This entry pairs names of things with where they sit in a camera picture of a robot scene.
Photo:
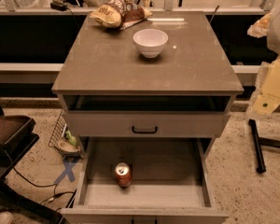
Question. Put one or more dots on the black drawer handle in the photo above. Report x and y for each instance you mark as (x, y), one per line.
(145, 131)

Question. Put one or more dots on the brown yellow chip bag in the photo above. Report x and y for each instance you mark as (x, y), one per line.
(120, 14)

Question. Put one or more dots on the open grey middle drawer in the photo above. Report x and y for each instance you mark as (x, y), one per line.
(169, 184)

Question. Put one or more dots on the white bowl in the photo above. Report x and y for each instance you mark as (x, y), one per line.
(150, 42)

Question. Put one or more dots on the red coke can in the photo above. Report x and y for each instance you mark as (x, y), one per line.
(123, 174)

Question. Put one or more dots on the blue tape cross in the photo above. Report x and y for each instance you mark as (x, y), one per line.
(69, 164)

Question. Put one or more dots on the grey drawer cabinet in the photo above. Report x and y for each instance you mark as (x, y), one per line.
(104, 72)

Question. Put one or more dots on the wire basket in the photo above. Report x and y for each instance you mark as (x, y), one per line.
(58, 134)

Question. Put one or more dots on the closed grey top drawer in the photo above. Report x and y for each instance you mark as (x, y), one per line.
(170, 124)

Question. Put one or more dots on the black bar on floor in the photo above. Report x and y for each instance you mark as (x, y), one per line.
(261, 164)

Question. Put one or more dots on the white shoe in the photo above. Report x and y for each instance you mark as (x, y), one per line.
(6, 218)

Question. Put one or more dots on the small bowl in basket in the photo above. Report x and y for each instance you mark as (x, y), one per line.
(66, 147)

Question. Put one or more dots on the green object in basket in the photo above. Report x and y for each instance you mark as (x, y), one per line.
(70, 138)

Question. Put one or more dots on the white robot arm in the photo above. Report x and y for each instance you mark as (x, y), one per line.
(266, 97)

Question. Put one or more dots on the black power adapter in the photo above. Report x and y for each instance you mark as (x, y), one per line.
(58, 6)

